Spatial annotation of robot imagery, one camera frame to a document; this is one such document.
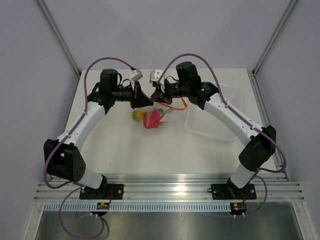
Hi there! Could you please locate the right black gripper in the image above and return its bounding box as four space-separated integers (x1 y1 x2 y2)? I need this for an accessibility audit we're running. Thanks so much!
150 79 190 106

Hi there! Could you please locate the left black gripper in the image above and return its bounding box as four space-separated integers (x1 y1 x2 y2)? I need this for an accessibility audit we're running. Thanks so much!
111 81 154 110

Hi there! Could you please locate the yellow green mango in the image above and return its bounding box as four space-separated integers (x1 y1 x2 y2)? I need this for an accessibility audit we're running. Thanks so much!
131 110 147 122

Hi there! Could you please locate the clear zip bag orange zipper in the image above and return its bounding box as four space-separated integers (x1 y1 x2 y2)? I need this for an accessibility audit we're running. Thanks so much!
131 97 188 130

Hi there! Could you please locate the pink dragon fruit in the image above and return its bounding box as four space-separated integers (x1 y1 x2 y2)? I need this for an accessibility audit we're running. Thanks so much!
143 108 173 129

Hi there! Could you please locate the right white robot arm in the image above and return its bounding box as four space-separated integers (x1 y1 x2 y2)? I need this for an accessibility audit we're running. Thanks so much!
149 61 277 198

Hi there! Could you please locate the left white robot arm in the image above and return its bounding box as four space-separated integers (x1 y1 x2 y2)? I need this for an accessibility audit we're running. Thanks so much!
43 68 153 199

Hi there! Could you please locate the left small circuit board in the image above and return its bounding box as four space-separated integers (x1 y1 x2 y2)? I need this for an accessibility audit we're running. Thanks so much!
96 202 110 210

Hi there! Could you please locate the small circuit board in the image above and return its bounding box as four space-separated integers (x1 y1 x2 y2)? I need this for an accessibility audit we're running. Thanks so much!
96 202 110 210
230 202 247 215

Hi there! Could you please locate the right small circuit board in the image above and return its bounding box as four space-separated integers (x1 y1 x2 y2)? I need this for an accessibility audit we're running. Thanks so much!
230 202 247 215

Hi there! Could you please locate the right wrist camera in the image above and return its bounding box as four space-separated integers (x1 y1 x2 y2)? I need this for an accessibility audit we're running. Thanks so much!
149 69 165 93

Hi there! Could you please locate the aluminium mounting rail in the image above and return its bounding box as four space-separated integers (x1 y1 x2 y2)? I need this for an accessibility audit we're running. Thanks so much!
33 173 306 203

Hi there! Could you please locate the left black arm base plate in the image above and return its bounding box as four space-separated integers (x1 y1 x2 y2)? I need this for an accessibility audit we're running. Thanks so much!
79 182 124 200

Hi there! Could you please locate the right aluminium frame post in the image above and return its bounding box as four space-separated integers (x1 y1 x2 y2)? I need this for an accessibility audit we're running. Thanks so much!
252 0 300 75

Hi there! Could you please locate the aluminium frame post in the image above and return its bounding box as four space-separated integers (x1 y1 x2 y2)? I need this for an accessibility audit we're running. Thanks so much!
36 0 81 78
252 0 300 75

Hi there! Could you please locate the left aluminium frame post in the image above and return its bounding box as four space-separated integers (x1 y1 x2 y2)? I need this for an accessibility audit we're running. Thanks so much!
36 0 81 78

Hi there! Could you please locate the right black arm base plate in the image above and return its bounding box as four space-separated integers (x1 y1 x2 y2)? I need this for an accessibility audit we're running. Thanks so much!
207 183 257 201

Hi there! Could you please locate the white slotted cable duct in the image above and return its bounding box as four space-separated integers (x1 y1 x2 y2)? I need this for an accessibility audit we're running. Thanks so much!
43 201 231 213

